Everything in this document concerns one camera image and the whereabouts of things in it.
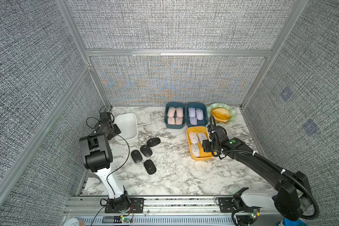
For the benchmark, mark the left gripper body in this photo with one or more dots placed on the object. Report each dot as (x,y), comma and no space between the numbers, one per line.
(116,131)

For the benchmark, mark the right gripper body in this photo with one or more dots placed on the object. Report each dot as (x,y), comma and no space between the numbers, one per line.
(206,145)

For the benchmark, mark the white mouse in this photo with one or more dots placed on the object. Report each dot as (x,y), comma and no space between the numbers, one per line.
(193,138)
(195,151)
(202,136)

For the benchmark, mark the yellow storage box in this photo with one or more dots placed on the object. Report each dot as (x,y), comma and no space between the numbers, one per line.
(203,156)

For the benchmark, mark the white storage box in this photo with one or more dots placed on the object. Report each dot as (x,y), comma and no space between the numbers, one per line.
(127,123)

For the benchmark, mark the white mouse front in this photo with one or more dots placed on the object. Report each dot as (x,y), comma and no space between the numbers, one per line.
(195,151)

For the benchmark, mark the purple mouse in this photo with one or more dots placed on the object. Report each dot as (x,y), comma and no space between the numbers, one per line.
(191,112)
(193,121)
(199,114)

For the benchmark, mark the purple mouse front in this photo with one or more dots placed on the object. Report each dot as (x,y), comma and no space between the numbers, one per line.
(199,114)

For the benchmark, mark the teal storage box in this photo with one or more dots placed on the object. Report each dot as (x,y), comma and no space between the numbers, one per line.
(201,106)
(175,104)

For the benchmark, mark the black mouse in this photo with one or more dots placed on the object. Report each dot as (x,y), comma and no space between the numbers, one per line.
(150,167)
(152,142)
(146,151)
(136,156)

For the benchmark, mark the pink mouse with scroll wheel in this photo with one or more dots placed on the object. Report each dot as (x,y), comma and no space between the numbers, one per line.
(179,112)

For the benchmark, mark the black mouse front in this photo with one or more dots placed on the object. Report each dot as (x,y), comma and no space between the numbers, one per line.
(150,167)

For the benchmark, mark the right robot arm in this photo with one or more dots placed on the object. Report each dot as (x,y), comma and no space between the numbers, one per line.
(293,200)

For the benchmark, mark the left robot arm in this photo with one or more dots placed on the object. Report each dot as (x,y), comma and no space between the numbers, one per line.
(98,157)

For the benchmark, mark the round bread bun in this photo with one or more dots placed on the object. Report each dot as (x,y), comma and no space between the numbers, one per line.
(221,114)

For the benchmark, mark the green wavy plate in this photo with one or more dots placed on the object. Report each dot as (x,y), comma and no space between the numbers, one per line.
(217,105)

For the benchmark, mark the white round object bottom left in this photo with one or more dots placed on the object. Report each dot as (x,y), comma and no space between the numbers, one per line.
(72,222)

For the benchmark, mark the blue object bottom right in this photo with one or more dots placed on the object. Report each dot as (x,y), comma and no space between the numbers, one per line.
(287,222)

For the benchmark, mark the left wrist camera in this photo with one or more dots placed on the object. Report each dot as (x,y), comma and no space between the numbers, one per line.
(106,116)

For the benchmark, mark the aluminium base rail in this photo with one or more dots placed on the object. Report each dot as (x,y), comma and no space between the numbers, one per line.
(149,210)

